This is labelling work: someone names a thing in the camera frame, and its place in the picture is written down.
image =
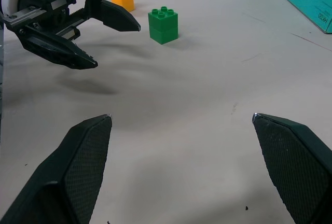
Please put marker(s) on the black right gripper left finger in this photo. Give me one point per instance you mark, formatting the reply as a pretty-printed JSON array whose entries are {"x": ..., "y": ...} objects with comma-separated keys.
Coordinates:
[{"x": 64, "y": 177}]

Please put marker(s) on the green toy brick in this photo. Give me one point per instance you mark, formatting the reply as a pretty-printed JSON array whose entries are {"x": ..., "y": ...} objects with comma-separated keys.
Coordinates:
[{"x": 163, "y": 27}]

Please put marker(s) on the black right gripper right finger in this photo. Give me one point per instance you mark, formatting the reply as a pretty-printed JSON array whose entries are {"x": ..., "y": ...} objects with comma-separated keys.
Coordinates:
[{"x": 298, "y": 167}]

